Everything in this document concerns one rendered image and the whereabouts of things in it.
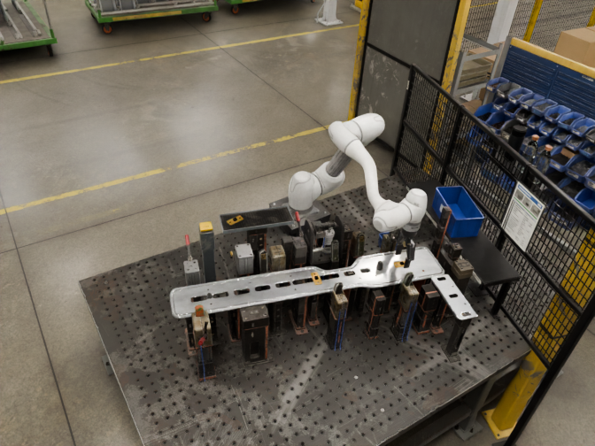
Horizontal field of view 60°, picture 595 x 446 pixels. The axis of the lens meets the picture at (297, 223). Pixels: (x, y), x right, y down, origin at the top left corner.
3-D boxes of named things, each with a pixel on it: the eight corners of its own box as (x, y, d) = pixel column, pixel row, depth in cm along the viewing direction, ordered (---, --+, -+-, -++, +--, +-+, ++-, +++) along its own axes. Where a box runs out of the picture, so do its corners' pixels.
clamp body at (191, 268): (189, 325, 265) (182, 275, 243) (186, 309, 274) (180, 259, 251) (207, 321, 268) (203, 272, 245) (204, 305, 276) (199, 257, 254)
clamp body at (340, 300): (328, 353, 256) (335, 306, 234) (320, 334, 265) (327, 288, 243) (345, 349, 258) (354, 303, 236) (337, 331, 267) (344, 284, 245)
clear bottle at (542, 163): (533, 185, 251) (547, 150, 239) (525, 178, 256) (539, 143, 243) (544, 184, 253) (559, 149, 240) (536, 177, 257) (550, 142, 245)
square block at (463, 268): (444, 319, 277) (460, 271, 255) (437, 308, 283) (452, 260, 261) (457, 316, 279) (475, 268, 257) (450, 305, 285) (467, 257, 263)
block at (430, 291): (415, 336, 267) (427, 299, 249) (406, 320, 275) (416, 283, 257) (432, 333, 269) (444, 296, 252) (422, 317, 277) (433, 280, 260)
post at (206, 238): (204, 295, 282) (199, 234, 254) (203, 285, 288) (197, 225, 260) (219, 293, 284) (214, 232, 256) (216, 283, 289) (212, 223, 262)
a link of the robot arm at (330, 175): (304, 180, 334) (329, 169, 344) (316, 201, 331) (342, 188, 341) (349, 113, 267) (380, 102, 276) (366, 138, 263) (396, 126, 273)
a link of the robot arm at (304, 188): (282, 200, 329) (282, 173, 314) (305, 190, 337) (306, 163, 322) (297, 214, 319) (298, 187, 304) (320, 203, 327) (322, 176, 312)
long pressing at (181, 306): (173, 324, 229) (173, 322, 228) (168, 288, 245) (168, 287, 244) (447, 275, 262) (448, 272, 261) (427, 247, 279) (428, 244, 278)
